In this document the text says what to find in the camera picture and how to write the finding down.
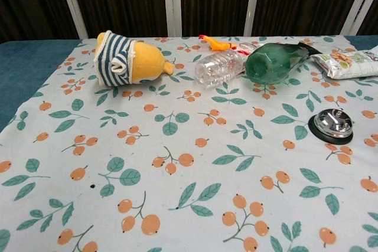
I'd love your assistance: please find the yellow rubber chicken toy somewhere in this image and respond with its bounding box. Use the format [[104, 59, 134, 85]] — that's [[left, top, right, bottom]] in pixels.
[[198, 34, 238, 52]]

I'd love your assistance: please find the white snack bag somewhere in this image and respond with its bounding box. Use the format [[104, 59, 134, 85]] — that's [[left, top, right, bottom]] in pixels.
[[309, 48, 378, 80]]

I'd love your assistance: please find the yellow plush toy striped shirt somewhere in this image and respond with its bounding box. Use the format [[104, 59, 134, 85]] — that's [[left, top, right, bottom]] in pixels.
[[93, 30, 175, 87]]

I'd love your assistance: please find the green plastic bottle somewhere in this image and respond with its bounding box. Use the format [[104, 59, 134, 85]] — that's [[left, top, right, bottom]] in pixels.
[[245, 41, 321, 84]]

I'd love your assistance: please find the white metal frame post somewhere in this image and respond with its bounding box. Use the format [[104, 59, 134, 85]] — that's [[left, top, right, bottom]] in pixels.
[[56, 0, 89, 40], [162, 0, 183, 37], [343, 0, 376, 37], [241, 0, 263, 37]]

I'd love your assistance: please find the clear plastic water bottle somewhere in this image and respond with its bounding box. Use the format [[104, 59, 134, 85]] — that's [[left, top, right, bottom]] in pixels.
[[194, 42, 263, 89]]

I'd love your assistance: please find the fruit and leaf print tablecloth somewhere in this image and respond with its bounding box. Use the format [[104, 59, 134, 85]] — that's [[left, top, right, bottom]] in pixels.
[[0, 35, 378, 252]]

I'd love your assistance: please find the silver call bell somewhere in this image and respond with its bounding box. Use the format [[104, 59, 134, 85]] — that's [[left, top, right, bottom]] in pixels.
[[308, 109, 354, 146]]

